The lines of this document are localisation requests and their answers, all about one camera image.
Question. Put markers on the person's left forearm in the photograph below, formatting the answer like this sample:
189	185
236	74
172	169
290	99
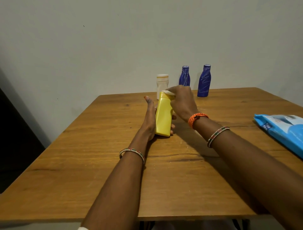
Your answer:
118	194

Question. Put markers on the blue wet wipes pack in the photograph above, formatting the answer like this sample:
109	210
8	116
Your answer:
284	132

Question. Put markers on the orange thread wristband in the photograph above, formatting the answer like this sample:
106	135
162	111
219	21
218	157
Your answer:
196	118

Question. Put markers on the white bottle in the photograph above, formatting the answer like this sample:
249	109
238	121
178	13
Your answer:
161	83

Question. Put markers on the black metal table leg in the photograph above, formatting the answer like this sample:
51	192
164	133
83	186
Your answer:
245	225
145	226

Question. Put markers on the white wet wipe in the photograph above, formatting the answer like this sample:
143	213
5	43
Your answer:
168	92

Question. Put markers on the blue scribbled bottle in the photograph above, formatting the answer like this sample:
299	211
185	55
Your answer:
204	81
184	77

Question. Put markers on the wooden table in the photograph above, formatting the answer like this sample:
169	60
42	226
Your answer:
71	154

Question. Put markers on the person's right forearm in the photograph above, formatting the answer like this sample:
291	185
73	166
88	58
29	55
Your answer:
255	170

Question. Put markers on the person's right hand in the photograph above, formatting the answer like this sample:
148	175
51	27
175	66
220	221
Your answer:
184	104

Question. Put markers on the thin beaded bangle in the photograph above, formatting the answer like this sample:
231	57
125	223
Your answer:
133	151
216	135

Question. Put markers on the yellow bottle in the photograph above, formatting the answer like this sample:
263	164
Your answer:
163	118

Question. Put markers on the person's left hand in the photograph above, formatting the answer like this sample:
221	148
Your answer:
148	123

